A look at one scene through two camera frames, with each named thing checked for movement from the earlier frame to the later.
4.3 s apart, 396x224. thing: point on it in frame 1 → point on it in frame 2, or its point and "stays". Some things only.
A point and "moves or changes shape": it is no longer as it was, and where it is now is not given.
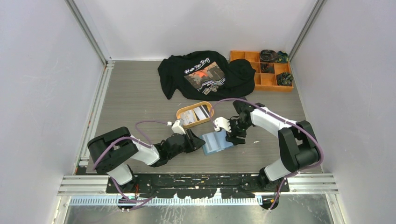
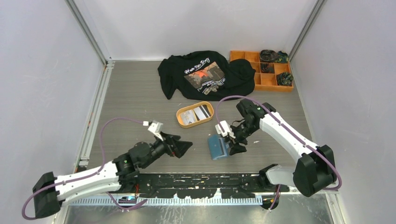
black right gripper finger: (236, 141) stays
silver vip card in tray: (188, 115) stays
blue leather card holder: (215, 141) moves or changes shape
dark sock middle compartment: (265, 68) stays
